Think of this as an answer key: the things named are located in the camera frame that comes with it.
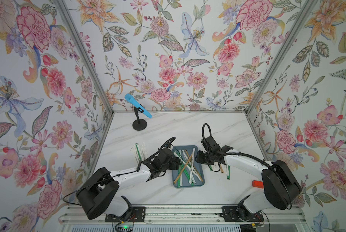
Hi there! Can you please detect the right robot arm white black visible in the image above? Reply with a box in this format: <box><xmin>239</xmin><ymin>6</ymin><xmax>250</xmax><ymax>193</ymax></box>
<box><xmin>195</xmin><ymin>136</ymin><xmax>302</xmax><ymax>214</ymax></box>

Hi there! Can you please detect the blue-grey storage tray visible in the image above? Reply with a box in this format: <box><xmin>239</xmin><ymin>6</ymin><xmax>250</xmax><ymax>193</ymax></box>
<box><xmin>172</xmin><ymin>145</ymin><xmax>205</xmax><ymax>188</ymax></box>

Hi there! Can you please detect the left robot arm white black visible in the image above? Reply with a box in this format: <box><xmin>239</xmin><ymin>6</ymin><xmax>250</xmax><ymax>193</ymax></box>
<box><xmin>76</xmin><ymin>148</ymin><xmax>182</xmax><ymax>221</ymax></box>

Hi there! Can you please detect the blue microphone on stand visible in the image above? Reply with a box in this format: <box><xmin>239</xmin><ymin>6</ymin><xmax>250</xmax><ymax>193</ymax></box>
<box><xmin>125</xmin><ymin>94</ymin><xmax>153</xmax><ymax>119</ymax></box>

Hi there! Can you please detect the green straw group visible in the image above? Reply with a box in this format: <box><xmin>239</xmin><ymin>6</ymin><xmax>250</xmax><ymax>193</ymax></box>
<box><xmin>175</xmin><ymin>157</ymin><xmax>191</xmax><ymax>187</ymax></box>
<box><xmin>135</xmin><ymin>144</ymin><xmax>143</xmax><ymax>161</ymax></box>
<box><xmin>226</xmin><ymin>165</ymin><xmax>231</xmax><ymax>180</ymax></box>

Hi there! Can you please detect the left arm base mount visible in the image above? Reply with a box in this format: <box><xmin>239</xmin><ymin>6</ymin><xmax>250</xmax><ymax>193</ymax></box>
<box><xmin>105</xmin><ymin>206</ymin><xmax>146</xmax><ymax>223</ymax></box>

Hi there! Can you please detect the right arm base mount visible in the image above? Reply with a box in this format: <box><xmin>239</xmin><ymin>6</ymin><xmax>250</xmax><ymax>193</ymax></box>
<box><xmin>219</xmin><ymin>206</ymin><xmax>264</xmax><ymax>223</ymax></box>

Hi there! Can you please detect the brown paper straw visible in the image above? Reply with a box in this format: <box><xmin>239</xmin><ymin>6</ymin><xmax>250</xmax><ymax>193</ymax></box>
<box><xmin>174</xmin><ymin>155</ymin><xmax>192</xmax><ymax>184</ymax></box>

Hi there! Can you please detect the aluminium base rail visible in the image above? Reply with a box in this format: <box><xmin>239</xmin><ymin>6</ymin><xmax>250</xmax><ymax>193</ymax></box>
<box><xmin>59</xmin><ymin>205</ymin><xmax>306</xmax><ymax>225</ymax></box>

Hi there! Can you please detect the black round microphone stand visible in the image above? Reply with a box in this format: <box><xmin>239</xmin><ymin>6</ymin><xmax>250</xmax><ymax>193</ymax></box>
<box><xmin>132</xmin><ymin>107</ymin><xmax>147</xmax><ymax>131</ymax></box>

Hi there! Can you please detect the red block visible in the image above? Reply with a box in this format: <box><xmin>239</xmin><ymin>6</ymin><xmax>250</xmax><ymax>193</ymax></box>
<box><xmin>252</xmin><ymin>180</ymin><xmax>264</xmax><ymax>189</ymax></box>

